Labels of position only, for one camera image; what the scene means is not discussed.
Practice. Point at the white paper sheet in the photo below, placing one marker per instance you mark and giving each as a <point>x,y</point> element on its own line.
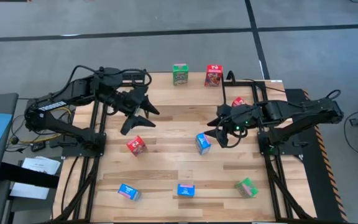
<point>40,165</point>
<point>30,190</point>

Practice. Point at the round black plug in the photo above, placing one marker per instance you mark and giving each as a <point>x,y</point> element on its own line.
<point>14,140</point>

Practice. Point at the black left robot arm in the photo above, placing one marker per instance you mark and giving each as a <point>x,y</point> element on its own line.
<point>73,90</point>

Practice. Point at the black bar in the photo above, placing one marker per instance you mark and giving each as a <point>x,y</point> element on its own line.
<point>26,175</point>

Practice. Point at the blue Rice Krispies cereal box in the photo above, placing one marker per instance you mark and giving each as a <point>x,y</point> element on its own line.
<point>203,143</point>
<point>186,189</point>
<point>128,191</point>

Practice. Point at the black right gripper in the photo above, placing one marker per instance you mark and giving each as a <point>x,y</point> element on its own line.
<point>241,116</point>

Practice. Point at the black hazard-striped floor mat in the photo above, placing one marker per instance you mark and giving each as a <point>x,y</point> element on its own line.
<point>322,186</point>

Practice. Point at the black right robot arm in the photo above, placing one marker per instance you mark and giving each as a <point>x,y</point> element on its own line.
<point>306,112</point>

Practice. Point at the green Apple Jacks cereal box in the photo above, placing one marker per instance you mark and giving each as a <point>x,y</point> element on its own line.
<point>180,74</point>
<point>246,187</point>

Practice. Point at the small black power adapter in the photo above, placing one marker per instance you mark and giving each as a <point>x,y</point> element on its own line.
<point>37,147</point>

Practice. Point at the black metal table frame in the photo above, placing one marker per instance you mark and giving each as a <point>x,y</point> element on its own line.
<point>250,83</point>

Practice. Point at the red Froot Loops cereal box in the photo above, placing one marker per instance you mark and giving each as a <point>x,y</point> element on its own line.
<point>213,76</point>
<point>238,101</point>
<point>136,145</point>

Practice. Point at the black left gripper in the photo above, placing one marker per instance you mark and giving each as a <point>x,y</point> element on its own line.
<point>130,101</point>

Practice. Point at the wooden shelf with black legs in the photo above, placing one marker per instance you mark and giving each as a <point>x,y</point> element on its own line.
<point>182,93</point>

